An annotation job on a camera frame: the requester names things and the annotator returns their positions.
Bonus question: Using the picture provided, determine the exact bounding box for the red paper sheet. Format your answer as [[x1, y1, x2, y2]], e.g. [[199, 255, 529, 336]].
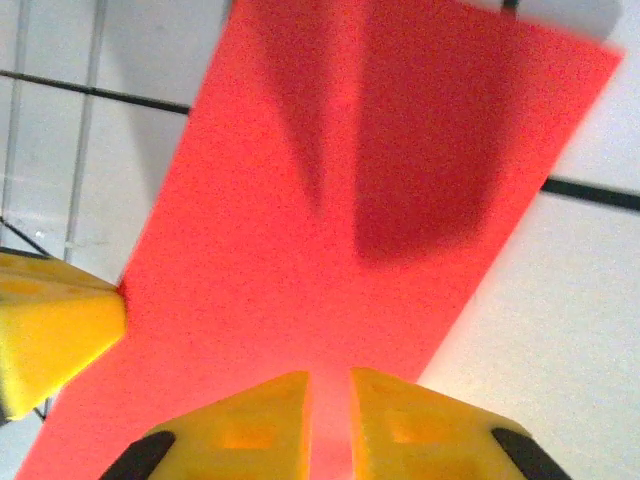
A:
[[14, 0, 626, 480]]

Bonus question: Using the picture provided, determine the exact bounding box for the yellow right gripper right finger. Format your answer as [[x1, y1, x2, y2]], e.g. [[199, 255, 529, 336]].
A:
[[349, 367, 574, 480]]

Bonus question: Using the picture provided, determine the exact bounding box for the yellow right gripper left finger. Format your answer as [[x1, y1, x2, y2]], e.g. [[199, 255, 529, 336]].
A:
[[99, 369, 312, 480]]

